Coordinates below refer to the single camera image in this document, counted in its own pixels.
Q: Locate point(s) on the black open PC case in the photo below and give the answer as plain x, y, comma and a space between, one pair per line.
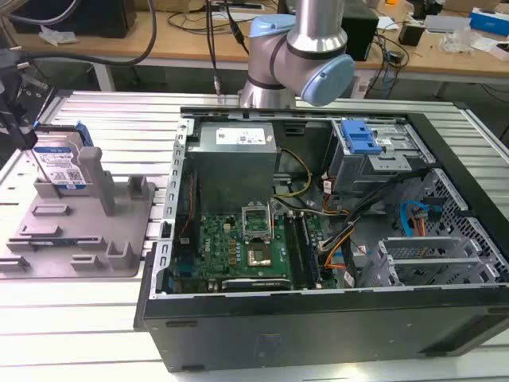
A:
318, 330

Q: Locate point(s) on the CPU socket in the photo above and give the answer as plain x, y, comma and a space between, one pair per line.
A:
259, 256

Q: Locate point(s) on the clear plastic packaging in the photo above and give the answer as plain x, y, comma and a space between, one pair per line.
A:
457, 40

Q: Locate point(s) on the grey parts rack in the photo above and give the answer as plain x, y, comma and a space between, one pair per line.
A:
79, 223

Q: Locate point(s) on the silver disk bay bracket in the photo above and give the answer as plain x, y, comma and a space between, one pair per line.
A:
425, 254

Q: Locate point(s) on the blue cardboard box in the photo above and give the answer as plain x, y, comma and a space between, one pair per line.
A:
491, 20

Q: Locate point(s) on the large black case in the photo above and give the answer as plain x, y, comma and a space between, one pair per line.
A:
71, 16

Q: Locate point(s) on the black graphics card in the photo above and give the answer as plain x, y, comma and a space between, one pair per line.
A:
254, 284

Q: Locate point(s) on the clear plastic bag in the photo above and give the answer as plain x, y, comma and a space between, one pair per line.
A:
57, 35

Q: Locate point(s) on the silver flat device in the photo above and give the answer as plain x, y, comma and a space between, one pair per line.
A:
445, 24

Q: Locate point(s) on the small black box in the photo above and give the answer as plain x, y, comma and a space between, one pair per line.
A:
410, 33

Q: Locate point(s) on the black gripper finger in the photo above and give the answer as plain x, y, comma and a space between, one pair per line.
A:
22, 131

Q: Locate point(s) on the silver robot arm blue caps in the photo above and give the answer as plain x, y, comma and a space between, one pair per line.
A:
302, 47

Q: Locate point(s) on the grey power supply unit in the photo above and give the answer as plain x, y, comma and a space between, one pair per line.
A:
234, 175

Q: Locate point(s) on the black RAM slot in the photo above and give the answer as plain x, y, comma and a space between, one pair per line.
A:
309, 250
293, 250

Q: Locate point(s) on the metal disk bay cage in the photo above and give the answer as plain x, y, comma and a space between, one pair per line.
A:
393, 163

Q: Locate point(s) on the green motherboard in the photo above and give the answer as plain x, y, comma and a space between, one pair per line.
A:
222, 246

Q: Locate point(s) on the RAM stick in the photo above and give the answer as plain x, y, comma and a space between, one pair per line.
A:
51, 242

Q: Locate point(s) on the blue plastic bay latch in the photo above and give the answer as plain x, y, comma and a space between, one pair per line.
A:
360, 139

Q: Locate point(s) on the black desktop computer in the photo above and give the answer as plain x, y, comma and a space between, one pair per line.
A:
360, 32

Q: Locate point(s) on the hard disk in blue carrier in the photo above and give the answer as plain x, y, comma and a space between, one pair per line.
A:
59, 163

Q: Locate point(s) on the wooden desk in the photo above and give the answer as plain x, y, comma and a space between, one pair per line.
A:
191, 44

